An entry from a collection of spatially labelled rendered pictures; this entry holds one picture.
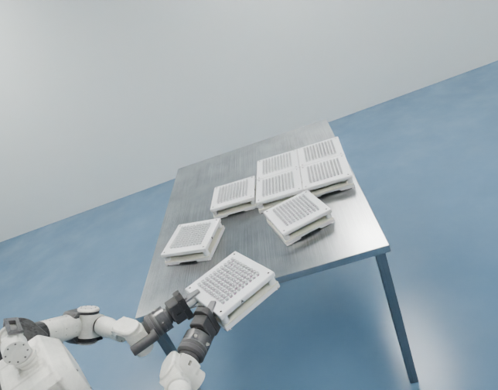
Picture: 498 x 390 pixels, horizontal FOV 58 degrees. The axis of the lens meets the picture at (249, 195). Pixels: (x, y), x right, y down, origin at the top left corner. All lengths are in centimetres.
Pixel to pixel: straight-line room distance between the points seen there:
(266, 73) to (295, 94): 41
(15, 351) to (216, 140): 421
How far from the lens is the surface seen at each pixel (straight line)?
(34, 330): 165
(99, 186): 568
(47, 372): 139
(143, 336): 162
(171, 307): 161
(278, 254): 197
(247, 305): 157
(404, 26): 542
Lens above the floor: 200
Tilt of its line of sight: 27 degrees down
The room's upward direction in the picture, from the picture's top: 22 degrees counter-clockwise
